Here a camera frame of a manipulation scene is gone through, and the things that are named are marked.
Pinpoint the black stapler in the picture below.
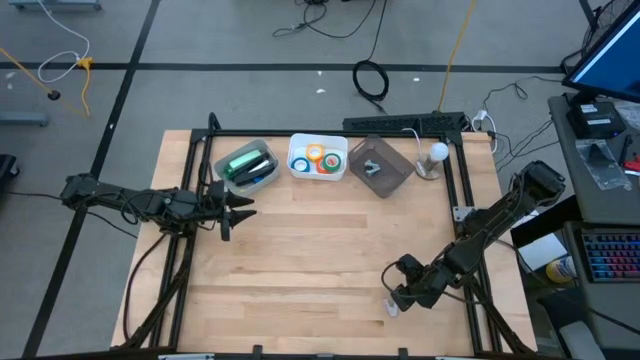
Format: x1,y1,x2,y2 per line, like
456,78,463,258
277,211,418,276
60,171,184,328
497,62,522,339
233,155,275,187

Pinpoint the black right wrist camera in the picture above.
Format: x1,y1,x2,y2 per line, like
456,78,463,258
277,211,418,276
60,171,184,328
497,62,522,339
397,253,427,276

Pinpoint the black wire fan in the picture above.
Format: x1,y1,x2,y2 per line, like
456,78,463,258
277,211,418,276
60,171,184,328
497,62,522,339
579,0,636,49

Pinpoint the grey side desk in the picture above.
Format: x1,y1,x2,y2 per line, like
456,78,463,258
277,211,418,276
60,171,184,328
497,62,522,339
547,94,640,226

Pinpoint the mint green stapler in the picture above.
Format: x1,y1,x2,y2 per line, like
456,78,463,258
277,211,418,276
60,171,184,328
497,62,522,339
223,148,265,180

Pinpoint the yellow and blue canister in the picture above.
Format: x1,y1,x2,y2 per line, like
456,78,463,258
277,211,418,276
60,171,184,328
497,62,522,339
545,255,577,285

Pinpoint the backlit colourful keyboard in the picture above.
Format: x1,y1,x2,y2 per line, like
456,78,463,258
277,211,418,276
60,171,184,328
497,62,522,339
582,230,640,284

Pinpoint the light grey plastic bin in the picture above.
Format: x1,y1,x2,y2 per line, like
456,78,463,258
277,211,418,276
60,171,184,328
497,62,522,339
213,138,281,197

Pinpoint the white paper sheet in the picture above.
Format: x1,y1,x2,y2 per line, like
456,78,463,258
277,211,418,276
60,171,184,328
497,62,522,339
517,232,569,272

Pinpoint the white wall plug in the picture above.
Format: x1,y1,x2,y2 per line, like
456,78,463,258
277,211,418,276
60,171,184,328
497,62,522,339
469,109,499,154

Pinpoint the white plastic bin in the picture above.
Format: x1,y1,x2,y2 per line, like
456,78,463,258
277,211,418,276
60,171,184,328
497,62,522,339
286,132,349,182

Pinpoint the computer monitor with blue screen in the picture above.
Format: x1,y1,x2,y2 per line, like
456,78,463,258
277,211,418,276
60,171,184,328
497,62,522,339
562,0,640,105

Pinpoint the light bulb on brass stand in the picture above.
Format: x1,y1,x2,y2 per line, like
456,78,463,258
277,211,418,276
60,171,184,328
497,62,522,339
414,142,450,181

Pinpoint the black coiled floor cable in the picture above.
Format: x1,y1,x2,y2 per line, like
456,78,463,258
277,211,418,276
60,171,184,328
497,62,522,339
352,59,390,101

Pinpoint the black mini computer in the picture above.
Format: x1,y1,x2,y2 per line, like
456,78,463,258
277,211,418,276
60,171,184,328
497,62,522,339
566,101,626,140

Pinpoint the yellow floor cable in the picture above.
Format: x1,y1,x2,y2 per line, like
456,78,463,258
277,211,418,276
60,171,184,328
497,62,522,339
0,47,95,119

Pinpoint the yellow hanging cable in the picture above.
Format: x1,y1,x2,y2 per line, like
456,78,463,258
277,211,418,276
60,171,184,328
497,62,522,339
437,0,479,114

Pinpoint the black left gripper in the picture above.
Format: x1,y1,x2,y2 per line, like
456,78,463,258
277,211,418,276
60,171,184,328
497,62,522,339
207,179,258,242

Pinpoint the black power strip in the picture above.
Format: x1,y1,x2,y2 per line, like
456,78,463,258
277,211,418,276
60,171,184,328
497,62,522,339
342,112,466,136

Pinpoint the black aluminium rig frame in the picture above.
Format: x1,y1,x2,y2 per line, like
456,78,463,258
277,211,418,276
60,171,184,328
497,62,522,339
122,112,539,360

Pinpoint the dark translucent plastic bin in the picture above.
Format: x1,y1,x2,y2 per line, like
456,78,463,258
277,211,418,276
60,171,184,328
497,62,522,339
348,134,416,200

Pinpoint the clear plastic bag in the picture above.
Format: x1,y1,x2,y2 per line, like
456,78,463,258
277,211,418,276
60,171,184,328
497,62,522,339
574,138,632,191

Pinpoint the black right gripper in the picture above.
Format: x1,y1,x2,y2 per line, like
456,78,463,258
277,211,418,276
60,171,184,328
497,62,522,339
392,263,454,312

